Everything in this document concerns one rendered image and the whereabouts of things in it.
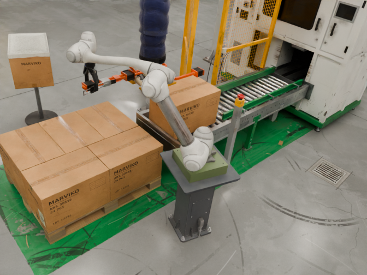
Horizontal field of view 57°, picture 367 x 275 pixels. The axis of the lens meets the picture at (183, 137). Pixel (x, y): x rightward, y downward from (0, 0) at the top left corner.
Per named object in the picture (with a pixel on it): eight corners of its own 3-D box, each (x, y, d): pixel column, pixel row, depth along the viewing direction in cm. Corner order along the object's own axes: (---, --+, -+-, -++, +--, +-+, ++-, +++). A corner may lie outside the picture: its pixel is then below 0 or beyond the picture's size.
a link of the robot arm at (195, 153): (213, 155, 250) (207, 173, 233) (195, 160, 258) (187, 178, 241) (163, 64, 220) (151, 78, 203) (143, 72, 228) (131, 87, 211)
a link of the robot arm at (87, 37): (86, 49, 244) (76, 55, 234) (84, 28, 235) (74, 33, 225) (99, 52, 243) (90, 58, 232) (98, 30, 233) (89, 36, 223)
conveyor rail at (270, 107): (302, 96, 466) (306, 84, 455) (305, 97, 463) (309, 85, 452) (176, 157, 331) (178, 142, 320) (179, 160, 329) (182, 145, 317)
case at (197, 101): (190, 106, 386) (194, 74, 363) (215, 123, 364) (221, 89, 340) (148, 122, 352) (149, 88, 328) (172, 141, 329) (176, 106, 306)
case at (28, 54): (15, 66, 410) (8, 33, 386) (50, 64, 424) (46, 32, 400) (15, 89, 365) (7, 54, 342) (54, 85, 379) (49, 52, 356)
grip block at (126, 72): (128, 75, 283) (128, 68, 279) (135, 79, 277) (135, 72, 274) (120, 77, 278) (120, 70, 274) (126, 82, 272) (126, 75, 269)
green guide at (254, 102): (300, 84, 462) (302, 78, 457) (306, 87, 456) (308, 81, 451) (221, 119, 369) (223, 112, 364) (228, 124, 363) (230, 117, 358)
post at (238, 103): (222, 173, 380) (240, 96, 322) (226, 177, 377) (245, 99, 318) (218, 175, 376) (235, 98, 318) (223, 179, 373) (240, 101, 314)
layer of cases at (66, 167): (108, 129, 403) (107, 100, 380) (161, 175, 347) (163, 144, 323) (4, 168, 333) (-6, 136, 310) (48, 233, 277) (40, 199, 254)
